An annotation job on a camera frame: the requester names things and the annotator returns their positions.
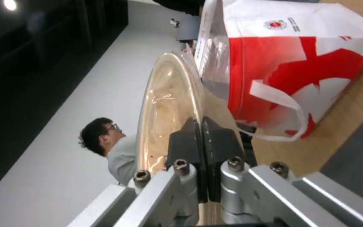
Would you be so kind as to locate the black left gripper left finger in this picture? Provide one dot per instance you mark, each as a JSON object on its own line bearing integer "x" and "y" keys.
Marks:
{"x": 183, "y": 151}

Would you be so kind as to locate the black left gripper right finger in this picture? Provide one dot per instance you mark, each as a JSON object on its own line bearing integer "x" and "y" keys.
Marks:
{"x": 219, "y": 151}

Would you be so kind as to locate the clear plastic container lid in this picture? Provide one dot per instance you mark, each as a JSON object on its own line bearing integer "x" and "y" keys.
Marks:
{"x": 173, "y": 99}

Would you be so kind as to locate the red and white takeout bag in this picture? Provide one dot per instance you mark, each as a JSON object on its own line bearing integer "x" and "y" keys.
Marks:
{"x": 285, "y": 61}

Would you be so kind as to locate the person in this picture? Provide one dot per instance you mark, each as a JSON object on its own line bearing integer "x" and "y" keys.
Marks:
{"x": 112, "y": 151}

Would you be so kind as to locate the grey chair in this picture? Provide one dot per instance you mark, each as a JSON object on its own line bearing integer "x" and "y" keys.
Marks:
{"x": 187, "y": 29}

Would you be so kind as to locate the round ceiling light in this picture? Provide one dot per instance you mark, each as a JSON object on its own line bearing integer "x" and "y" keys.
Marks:
{"x": 10, "y": 4}

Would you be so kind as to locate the small white camera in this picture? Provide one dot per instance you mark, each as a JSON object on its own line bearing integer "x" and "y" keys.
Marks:
{"x": 173, "y": 22}

